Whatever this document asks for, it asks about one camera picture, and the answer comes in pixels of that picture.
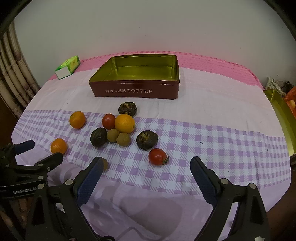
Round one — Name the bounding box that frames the dark mangosteen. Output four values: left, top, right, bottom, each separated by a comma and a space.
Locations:
90, 128, 107, 148
118, 101, 137, 117
136, 130, 158, 151

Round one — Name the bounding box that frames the large yellow orange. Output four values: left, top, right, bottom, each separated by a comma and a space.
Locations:
114, 114, 135, 134

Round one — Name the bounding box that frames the brown longan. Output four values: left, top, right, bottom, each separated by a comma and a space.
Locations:
116, 133, 131, 147
107, 129, 120, 143

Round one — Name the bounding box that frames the gold tin lid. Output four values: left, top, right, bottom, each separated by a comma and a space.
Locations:
263, 89, 295, 156

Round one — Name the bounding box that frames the rattan chair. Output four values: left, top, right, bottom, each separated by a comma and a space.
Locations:
0, 23, 40, 119

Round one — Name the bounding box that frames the clutter beside table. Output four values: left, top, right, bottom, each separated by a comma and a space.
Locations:
265, 77, 295, 112

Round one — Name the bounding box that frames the green tissue box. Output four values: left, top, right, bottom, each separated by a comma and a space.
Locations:
55, 55, 80, 79

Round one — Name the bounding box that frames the red toffee tin box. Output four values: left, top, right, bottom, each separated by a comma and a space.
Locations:
89, 54, 180, 99

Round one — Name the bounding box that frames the dark mangosteen back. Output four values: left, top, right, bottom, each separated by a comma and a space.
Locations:
118, 101, 137, 117

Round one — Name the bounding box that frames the red tomato with stem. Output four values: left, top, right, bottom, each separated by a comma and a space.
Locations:
148, 148, 170, 166

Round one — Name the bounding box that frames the pink purple checked tablecloth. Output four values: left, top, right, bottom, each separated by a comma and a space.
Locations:
12, 54, 291, 240

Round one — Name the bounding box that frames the small orange mandarin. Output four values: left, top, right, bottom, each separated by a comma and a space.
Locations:
51, 138, 67, 154

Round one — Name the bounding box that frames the red cherry tomato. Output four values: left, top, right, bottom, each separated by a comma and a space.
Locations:
102, 113, 116, 130

